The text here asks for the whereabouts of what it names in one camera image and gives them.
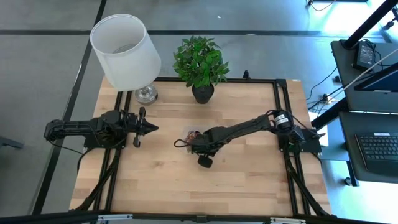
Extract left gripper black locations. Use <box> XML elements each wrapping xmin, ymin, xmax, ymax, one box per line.
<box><xmin>122</xmin><ymin>106</ymin><xmax>160</xmax><ymax>149</ymax></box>

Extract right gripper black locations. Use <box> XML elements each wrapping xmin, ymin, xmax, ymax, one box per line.
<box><xmin>188</xmin><ymin>126</ymin><xmax>225</xmax><ymax>169</ymax></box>

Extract red rubber band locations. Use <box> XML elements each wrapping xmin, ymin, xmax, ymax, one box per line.
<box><xmin>185</xmin><ymin>130</ymin><xmax>201</xmax><ymax>143</ymax></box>

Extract clear plastic bin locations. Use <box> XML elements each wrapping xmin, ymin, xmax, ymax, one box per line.
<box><xmin>180</xmin><ymin>124</ymin><xmax>223</xmax><ymax>156</ymax></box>

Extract white shade table lamp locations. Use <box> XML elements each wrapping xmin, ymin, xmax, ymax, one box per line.
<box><xmin>89</xmin><ymin>13</ymin><xmax>162</xmax><ymax>105</ymax></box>

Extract green potted plant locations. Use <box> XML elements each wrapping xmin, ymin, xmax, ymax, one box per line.
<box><xmin>172</xmin><ymin>34</ymin><xmax>231</xmax><ymax>105</ymax></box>

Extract black crossbar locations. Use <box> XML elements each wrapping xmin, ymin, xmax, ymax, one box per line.
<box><xmin>0</xmin><ymin>210</ymin><xmax>398</xmax><ymax>224</ymax></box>

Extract grey furniture leg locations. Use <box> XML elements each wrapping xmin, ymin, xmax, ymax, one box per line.
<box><xmin>0</xmin><ymin>136</ymin><xmax>24</xmax><ymax>151</ymax></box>

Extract black keyboard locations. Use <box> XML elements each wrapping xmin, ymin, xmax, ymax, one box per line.
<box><xmin>355</xmin><ymin>133</ymin><xmax>398</xmax><ymax>162</ymax></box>

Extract thin white rod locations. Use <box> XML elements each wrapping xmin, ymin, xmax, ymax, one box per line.
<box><xmin>326</xmin><ymin>46</ymin><xmax>398</xmax><ymax>103</ymax></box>

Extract black power adapter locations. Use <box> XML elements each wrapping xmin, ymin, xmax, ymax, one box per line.
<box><xmin>353</xmin><ymin>41</ymin><xmax>377</xmax><ymax>71</ymax></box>

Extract dark monitor screen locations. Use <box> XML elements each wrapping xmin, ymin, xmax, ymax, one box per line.
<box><xmin>353</xmin><ymin>62</ymin><xmax>398</xmax><ymax>93</ymax></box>

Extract black diagonal pole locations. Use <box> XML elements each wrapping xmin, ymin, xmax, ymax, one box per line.
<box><xmin>341</xmin><ymin>0</ymin><xmax>398</xmax><ymax>50</ymax></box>

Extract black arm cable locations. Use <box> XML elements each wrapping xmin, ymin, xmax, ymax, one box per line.
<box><xmin>48</xmin><ymin>139</ymin><xmax>94</xmax><ymax>174</ymax></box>

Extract silver metal bracket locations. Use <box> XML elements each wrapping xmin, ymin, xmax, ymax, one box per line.
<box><xmin>269</xmin><ymin>217</ymin><xmax>307</xmax><ymax>224</ymax></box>
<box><xmin>96</xmin><ymin>213</ymin><xmax>134</xmax><ymax>222</ymax></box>

